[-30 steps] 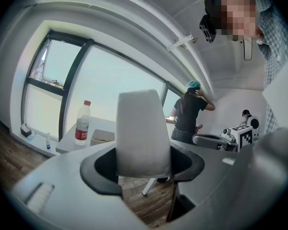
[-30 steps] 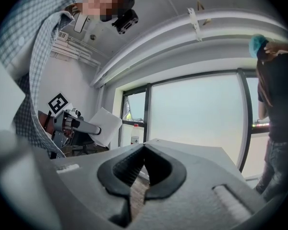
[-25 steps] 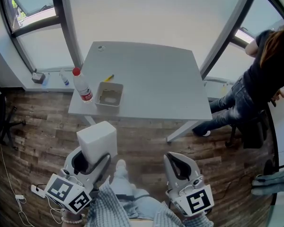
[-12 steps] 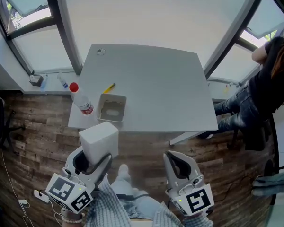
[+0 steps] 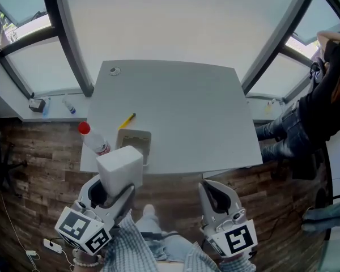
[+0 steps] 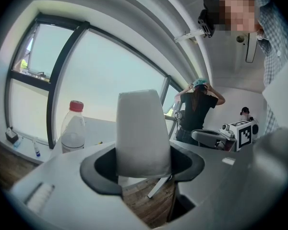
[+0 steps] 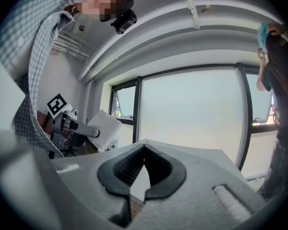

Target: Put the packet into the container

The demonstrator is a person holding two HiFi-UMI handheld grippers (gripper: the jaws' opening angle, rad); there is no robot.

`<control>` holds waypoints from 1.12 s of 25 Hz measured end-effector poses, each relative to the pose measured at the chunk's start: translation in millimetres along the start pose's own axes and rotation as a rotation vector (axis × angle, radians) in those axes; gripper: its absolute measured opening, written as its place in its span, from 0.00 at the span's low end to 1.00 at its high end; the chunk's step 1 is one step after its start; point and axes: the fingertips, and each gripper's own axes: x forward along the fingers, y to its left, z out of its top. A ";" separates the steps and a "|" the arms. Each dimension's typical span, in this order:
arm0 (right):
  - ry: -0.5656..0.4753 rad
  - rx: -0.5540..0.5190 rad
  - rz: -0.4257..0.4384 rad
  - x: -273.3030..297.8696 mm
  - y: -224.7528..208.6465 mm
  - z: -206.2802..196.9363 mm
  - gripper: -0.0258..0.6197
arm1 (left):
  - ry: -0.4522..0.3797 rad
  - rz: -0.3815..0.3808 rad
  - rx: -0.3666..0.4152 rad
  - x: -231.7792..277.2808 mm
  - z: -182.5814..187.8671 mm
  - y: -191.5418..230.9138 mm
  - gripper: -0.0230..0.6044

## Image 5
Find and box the person's left leg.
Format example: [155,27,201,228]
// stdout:
[135,214,165,260]

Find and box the clear bottle with red cap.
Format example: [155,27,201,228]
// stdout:
[78,121,112,156]

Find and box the black and white headset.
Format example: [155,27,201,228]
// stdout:
[309,57,327,82]

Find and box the yellow pencil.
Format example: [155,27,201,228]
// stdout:
[117,112,137,131]

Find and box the person's right leg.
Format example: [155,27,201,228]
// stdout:
[158,232,199,262]

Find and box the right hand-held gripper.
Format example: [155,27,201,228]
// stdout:
[198,179,258,258]

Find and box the white cable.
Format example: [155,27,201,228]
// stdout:
[0,194,74,272]

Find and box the white bead bracelet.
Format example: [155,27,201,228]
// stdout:
[73,257,101,267]

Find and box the blue plastic bottle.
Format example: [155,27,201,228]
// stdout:
[41,97,52,118]

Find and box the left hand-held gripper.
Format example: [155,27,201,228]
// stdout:
[54,174,137,256]

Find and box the white foam block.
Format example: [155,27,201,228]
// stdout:
[95,145,145,198]

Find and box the person's left forearm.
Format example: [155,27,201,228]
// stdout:
[73,212,159,272]

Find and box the small yellow bottle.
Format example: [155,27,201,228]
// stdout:
[265,98,277,115]

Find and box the dark window frame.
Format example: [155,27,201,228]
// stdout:
[0,0,95,99]
[240,0,340,101]

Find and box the person's right forearm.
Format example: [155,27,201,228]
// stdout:
[184,241,257,272]

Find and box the white power strip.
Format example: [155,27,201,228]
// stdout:
[43,238,63,254]

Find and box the person's leg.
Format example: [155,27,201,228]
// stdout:
[135,214,165,260]
[158,232,199,262]
[301,198,340,233]

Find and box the black box with white contents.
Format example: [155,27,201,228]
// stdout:
[28,97,46,113]

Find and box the small spray bottle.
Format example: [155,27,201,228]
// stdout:
[61,93,77,115]

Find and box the small tan box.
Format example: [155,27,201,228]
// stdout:
[115,128,152,167]

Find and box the black floor cable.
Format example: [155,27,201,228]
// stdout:
[254,208,304,237]

